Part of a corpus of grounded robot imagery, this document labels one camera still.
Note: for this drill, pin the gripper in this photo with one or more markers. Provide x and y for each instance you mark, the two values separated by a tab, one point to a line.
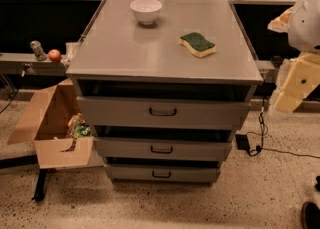
306	23

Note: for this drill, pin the grey bottom drawer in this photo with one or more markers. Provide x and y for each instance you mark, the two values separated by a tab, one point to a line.
162	170

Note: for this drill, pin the grey drawer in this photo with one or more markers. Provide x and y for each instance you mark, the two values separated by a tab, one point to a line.
163	143
163	105
162	170

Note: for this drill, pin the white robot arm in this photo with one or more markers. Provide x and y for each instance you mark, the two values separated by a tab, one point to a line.
302	23

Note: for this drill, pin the grey metal drawer cabinet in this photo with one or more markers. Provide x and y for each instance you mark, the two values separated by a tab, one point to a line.
118	48

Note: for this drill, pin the grey top drawer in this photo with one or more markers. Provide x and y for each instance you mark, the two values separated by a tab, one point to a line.
163	105

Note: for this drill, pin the grey middle drawer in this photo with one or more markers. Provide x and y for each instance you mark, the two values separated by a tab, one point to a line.
163	143

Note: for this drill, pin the open cardboard box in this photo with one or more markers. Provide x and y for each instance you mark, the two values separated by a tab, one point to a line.
44	123

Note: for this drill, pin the black power adapter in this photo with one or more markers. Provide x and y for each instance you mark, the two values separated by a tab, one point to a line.
242	142

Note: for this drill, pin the green and yellow sponge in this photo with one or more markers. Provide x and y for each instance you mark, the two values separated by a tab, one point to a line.
197	44

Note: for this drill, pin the black shoe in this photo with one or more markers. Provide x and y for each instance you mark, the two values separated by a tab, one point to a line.
310	216

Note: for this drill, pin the white ceramic bowl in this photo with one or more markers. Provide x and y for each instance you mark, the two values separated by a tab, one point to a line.
146	12

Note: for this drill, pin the green snack bag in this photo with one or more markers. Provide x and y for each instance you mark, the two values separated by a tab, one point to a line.
82	131

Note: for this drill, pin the red apple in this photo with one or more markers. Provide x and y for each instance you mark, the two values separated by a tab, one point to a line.
54	55

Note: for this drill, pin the small grey figurine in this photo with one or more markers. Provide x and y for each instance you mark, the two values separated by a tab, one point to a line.
38	50

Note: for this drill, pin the black table leg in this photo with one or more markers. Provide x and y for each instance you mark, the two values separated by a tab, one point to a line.
39	192

